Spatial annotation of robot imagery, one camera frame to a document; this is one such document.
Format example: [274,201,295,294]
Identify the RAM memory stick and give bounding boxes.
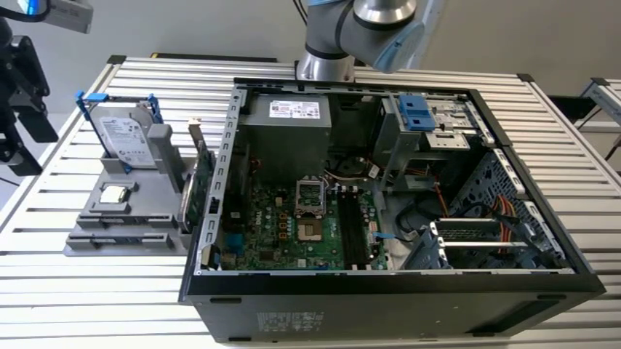
[79,214,175,225]
[69,236,171,247]

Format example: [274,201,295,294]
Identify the black RAM slot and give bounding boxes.
[338,189,355,272]
[354,189,374,272]
[349,189,367,272]
[342,189,361,272]

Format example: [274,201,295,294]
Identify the hard disk in blue carrier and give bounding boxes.
[76,91,164,172]

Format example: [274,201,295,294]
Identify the silver CPU chip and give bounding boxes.
[98,184,131,204]

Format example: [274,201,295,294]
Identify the grey parts rack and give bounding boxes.
[61,123,195,257]

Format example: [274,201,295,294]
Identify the green graphics card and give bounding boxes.
[176,116,218,233]

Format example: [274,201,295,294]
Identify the grey power supply unit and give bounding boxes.
[239,92,334,182]

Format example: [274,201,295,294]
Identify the metal socket cover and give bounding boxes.
[294,177,326,216]

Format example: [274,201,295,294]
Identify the green motherboard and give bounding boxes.
[220,181,389,272]

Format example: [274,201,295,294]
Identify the CPU socket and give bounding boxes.
[297,217,325,244]

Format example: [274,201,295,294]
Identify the blue drive bay latch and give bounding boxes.
[395,93,434,132]

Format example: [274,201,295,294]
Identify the metal drive bay cage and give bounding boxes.
[375,92,489,192]

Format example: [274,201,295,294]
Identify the black open PC case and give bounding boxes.
[178,76,608,345]

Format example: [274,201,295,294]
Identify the perforated metal disk cage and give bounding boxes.
[401,217,540,270]

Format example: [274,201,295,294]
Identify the metal slat side table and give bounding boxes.
[574,76,621,134]

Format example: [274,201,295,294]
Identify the blue tab data cable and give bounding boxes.
[371,230,418,241]

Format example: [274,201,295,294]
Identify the orange yellow power wires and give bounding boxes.
[490,194,518,262]

